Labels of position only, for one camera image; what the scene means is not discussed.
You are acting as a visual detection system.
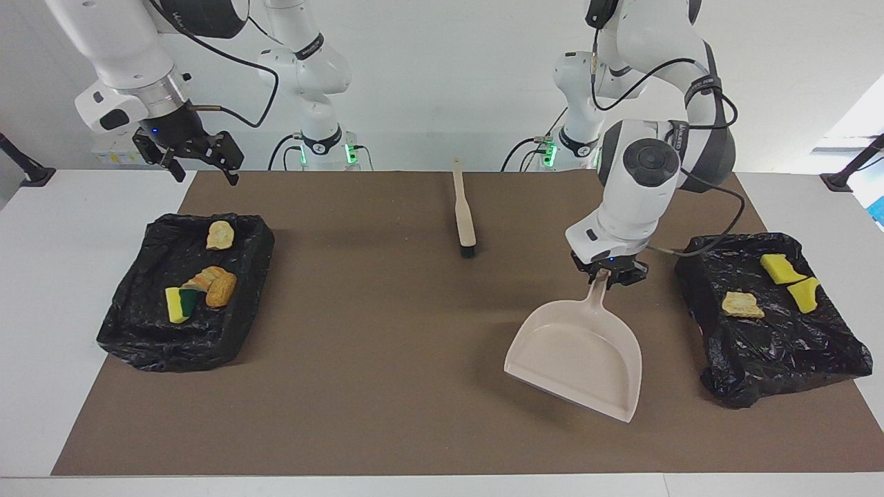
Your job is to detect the brown bread roll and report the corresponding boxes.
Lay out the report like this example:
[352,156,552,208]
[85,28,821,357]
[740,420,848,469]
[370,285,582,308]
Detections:
[205,273,238,309]

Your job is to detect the white boxes by wall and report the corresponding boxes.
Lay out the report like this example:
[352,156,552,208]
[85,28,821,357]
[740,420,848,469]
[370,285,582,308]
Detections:
[91,131,165,166]

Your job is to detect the black right base cable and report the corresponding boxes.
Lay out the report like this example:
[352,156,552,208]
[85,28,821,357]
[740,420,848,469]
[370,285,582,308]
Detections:
[268,133,305,171]

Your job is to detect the green and yellow sponge piece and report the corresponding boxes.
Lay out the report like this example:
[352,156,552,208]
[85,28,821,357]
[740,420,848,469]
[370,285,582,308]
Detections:
[165,286,201,324]

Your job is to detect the beige plastic dustpan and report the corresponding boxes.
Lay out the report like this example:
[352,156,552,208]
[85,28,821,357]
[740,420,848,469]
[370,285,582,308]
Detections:
[503,269,644,424]

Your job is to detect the black bag lined bin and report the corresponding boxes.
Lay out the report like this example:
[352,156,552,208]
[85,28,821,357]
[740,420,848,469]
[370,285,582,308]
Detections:
[97,213,276,373]
[675,232,874,409]

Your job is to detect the black camera stand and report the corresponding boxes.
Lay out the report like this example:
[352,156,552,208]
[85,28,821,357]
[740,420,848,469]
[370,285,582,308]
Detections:
[820,135,884,193]
[0,133,56,187]

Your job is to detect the orange striped bread piece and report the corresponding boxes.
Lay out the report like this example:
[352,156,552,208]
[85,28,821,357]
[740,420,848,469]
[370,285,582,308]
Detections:
[181,266,227,293]

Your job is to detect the black left base cable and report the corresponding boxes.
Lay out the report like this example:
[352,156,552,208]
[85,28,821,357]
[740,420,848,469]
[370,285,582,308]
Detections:
[502,136,553,172]

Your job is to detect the black base cable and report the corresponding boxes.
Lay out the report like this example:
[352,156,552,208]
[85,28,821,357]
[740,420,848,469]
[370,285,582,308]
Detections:
[268,133,305,171]
[502,136,553,172]

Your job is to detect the arm gripper cable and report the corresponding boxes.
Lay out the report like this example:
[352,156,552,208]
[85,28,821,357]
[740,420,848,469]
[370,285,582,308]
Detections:
[590,21,748,258]
[146,0,280,130]

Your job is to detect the pale cream foam chunk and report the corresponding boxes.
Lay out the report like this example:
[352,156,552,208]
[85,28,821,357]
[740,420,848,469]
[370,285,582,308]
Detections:
[206,220,236,251]
[722,291,766,320]

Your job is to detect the left arm gripper cable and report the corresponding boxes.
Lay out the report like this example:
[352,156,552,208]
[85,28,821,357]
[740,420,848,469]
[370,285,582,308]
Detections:
[590,21,748,258]

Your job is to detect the right arm gripper cable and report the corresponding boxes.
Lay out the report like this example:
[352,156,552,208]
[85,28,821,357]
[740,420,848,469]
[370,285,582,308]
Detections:
[146,0,280,130]

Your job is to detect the brown table mat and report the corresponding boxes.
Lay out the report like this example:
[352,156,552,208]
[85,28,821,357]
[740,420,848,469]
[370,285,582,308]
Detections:
[50,170,884,477]

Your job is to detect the beige hand brush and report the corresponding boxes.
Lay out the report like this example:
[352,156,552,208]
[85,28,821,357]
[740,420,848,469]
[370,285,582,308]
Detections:
[452,157,478,260]

